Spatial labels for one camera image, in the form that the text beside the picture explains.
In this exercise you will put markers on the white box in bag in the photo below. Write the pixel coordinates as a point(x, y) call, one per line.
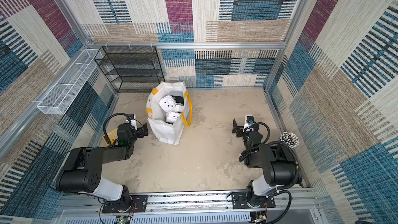
point(172, 117)

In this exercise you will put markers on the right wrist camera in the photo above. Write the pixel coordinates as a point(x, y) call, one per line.
point(249, 123)

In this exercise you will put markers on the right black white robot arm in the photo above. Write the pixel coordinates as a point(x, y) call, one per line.
point(277, 160)

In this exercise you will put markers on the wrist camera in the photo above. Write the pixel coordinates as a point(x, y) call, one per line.
point(132, 121)
point(249, 123)

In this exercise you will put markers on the grey white device in bag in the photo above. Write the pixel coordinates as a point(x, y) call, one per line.
point(178, 96)

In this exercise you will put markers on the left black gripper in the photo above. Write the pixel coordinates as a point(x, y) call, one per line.
point(142, 130)

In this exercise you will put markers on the white canvas tote bag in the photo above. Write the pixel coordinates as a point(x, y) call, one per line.
point(165, 132)

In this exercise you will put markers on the white square alarm clock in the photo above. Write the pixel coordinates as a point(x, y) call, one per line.
point(167, 103)

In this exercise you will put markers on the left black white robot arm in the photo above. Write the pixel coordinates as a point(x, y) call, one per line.
point(82, 170)

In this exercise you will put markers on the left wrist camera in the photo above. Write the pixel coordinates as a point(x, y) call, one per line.
point(132, 121)

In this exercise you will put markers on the cup of pencils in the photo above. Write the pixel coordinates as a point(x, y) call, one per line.
point(290, 139)

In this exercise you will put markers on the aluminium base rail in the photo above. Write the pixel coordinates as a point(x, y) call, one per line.
point(194, 207)

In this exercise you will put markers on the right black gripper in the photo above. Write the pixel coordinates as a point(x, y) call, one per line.
point(238, 127)

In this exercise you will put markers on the white wire mesh basket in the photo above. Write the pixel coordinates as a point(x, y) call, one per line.
point(61, 96)

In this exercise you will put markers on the yellow calculator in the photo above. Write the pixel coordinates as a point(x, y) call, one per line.
point(112, 135)

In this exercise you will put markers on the black mesh shelf rack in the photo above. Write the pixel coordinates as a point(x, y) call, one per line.
point(130, 68)

